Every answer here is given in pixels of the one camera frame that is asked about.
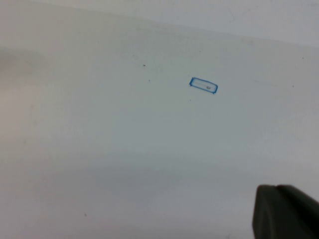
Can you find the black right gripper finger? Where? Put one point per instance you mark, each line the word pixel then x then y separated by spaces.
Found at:
pixel 286 214

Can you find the blue outlined rectangle table mark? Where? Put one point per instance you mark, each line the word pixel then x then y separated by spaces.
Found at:
pixel 216 88

